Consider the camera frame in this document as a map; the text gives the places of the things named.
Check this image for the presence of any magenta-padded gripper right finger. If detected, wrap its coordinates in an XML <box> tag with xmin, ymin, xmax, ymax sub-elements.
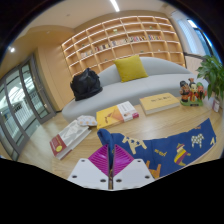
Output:
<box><xmin>110</xmin><ymin>143</ymin><xmax>156</xmax><ymax>191</ymax></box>

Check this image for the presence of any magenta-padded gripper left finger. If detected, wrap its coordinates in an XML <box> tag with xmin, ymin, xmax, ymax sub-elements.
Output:
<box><xmin>67</xmin><ymin>143</ymin><xmax>111</xmax><ymax>191</ymax></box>

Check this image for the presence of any blue patterned towel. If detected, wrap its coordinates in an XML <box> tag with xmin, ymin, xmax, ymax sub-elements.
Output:
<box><xmin>96</xmin><ymin>117</ymin><xmax>218</xmax><ymax>180</ymax></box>

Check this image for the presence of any red and white book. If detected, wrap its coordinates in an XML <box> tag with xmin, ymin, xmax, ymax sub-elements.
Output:
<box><xmin>49</xmin><ymin>119</ymin><xmax>92</xmax><ymax>161</ymax></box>

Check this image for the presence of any small patterned pouch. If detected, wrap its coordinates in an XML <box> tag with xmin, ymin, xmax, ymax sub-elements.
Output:
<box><xmin>76</xmin><ymin>114</ymin><xmax>98</xmax><ymax>128</ymax></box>

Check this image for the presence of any yellow and white book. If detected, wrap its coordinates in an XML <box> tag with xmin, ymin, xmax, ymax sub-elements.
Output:
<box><xmin>95</xmin><ymin>100</ymin><xmax>140</xmax><ymax>130</ymax></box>

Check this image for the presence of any large tan book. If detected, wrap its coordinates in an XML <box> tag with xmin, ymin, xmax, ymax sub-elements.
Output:
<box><xmin>139</xmin><ymin>92</ymin><xmax>181</xmax><ymax>116</ymax></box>

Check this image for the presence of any grey curved sofa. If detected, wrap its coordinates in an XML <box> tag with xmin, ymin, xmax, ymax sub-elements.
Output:
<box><xmin>61</xmin><ymin>56</ymin><xmax>209</xmax><ymax>124</ymax></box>

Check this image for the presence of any black bag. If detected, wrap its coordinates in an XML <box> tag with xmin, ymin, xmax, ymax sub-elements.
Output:
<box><xmin>69</xmin><ymin>67</ymin><xmax>104</xmax><ymax>102</ymax></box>

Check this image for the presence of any glass door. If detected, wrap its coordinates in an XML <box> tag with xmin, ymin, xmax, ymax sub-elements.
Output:
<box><xmin>0</xmin><ymin>54</ymin><xmax>57</xmax><ymax>161</ymax></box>

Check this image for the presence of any colourful figurine group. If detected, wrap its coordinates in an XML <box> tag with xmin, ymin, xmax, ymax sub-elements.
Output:
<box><xmin>179</xmin><ymin>77</ymin><xmax>208</xmax><ymax>107</ymax></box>

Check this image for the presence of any small white red cup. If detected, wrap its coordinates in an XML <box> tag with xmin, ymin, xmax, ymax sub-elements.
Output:
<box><xmin>212</xmin><ymin>97</ymin><xmax>221</xmax><ymax>113</ymax></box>

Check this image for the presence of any yellow cushion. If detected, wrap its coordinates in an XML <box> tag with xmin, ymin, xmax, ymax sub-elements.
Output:
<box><xmin>113</xmin><ymin>54</ymin><xmax>150</xmax><ymax>84</ymax></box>

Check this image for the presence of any green potted plant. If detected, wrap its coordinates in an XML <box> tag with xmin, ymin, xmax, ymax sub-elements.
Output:
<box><xmin>195</xmin><ymin>54</ymin><xmax>224</xmax><ymax>101</ymax></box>

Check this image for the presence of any wooden shelf unit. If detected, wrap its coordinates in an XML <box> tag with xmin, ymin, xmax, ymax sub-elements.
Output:
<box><xmin>60</xmin><ymin>15</ymin><xmax>186</xmax><ymax>78</ymax></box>

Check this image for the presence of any white curtain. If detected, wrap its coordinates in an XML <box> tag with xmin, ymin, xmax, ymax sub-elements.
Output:
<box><xmin>176</xmin><ymin>19</ymin><xmax>204</xmax><ymax>56</ymax></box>

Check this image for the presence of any dark-framed window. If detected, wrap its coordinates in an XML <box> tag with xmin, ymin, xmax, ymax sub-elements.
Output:
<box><xmin>186</xmin><ymin>18</ymin><xmax>221</xmax><ymax>63</ymax></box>

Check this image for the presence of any long ceiling light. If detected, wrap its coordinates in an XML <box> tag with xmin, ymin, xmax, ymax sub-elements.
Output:
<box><xmin>109</xmin><ymin>0</ymin><xmax>121</xmax><ymax>13</ymax></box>

